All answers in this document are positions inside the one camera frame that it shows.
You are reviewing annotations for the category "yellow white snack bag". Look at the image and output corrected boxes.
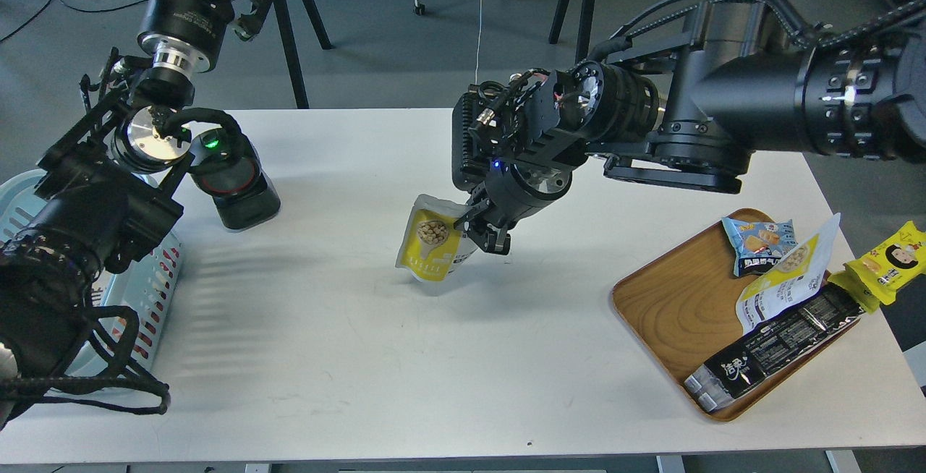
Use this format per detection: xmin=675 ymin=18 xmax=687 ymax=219
xmin=735 ymin=213 xmax=842 ymax=335

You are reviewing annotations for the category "yellow green snack pouch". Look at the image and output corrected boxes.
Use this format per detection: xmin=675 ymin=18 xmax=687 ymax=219
xmin=396 ymin=194 xmax=477 ymax=282

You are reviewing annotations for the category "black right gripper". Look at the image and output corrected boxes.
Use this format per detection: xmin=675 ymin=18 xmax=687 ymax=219
xmin=454 ymin=161 xmax=572 ymax=255

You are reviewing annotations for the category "blue snack packet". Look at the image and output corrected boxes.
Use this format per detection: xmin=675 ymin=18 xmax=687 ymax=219
xmin=721 ymin=217 xmax=798 ymax=278

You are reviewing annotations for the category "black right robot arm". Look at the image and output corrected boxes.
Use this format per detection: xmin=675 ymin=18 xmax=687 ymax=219
xmin=452 ymin=0 xmax=925 ymax=255

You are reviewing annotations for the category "wooden tray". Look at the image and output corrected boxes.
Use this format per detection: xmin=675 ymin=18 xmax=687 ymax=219
xmin=611 ymin=222 xmax=842 ymax=422

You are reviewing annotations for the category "long black snack package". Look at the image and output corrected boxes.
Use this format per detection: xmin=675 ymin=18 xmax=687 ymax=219
xmin=682 ymin=284 xmax=865 ymax=412

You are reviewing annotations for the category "light blue plastic basket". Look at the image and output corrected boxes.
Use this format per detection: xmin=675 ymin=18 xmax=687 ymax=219
xmin=1 ymin=169 xmax=183 ymax=370

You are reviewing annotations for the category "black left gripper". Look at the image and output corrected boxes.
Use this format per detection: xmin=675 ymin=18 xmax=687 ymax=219
xmin=116 ymin=0 xmax=273 ymax=72

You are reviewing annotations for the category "yellow cartoon snack packet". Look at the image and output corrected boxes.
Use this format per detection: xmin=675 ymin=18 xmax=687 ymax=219
xmin=828 ymin=221 xmax=925 ymax=312

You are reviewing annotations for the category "white hanging cable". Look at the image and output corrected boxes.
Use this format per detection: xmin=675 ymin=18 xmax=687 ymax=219
xmin=474 ymin=0 xmax=485 ymax=83

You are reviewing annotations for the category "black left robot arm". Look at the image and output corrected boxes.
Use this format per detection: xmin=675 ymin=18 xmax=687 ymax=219
xmin=1 ymin=0 xmax=281 ymax=423

